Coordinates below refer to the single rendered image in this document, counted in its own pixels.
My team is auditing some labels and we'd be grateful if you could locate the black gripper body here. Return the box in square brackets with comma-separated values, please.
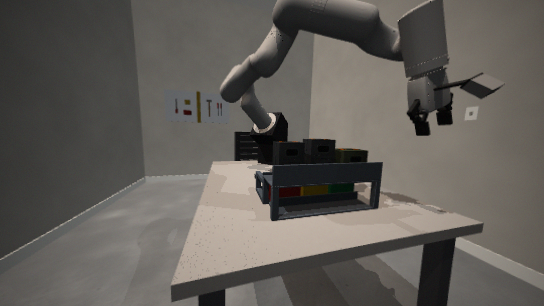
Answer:
[407, 67, 451, 113]

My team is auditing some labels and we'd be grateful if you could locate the black metal shelf rack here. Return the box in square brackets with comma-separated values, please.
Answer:
[254, 162, 383, 221]

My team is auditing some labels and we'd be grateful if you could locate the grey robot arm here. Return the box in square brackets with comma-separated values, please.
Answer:
[220, 0, 506, 134]

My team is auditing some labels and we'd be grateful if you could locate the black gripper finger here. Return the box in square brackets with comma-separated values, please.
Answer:
[436, 92, 453, 125]
[407, 99, 430, 136]

